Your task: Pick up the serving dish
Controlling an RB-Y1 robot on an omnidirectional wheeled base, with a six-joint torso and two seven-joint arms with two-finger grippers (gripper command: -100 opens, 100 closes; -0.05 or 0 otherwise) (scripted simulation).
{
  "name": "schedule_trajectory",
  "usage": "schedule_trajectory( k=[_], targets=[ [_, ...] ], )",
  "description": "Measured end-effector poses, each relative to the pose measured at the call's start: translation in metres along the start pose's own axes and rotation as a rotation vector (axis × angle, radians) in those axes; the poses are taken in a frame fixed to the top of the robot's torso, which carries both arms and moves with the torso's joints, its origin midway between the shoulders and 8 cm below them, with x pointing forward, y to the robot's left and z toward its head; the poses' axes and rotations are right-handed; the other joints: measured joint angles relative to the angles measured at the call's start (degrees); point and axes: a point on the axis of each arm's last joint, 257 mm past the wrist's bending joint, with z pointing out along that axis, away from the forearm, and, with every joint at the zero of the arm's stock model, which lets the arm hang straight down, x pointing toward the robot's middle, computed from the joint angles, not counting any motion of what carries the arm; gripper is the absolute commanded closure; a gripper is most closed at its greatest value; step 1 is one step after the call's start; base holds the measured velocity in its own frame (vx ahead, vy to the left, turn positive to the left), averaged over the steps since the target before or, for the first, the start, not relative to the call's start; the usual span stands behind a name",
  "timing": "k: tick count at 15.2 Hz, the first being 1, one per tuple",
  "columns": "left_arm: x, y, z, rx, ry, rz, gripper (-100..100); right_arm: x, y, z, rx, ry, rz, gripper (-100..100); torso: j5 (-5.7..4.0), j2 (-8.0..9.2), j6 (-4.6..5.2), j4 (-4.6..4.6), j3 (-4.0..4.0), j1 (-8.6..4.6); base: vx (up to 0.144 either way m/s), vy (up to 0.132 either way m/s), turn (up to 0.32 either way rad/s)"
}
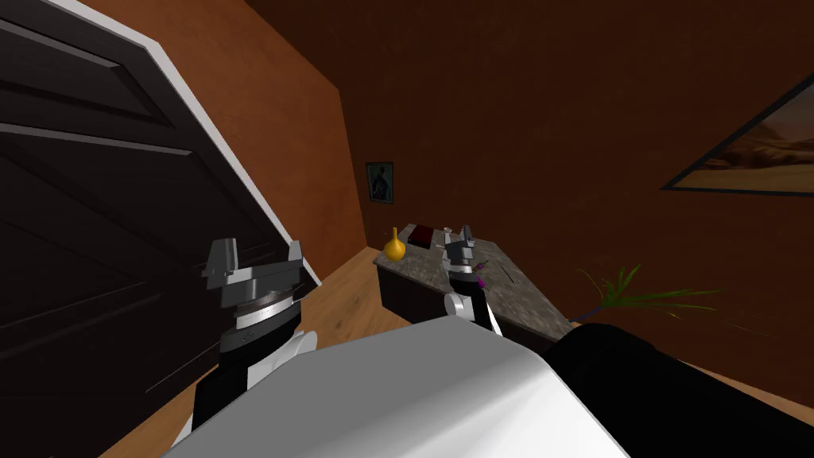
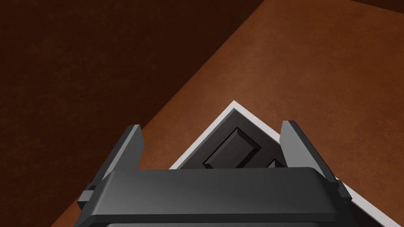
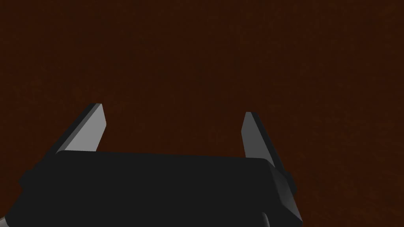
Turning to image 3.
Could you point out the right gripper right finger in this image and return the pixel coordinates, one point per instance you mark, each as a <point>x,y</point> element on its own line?
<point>257,138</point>

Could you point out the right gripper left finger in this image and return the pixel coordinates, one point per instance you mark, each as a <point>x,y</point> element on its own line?
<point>86,132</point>

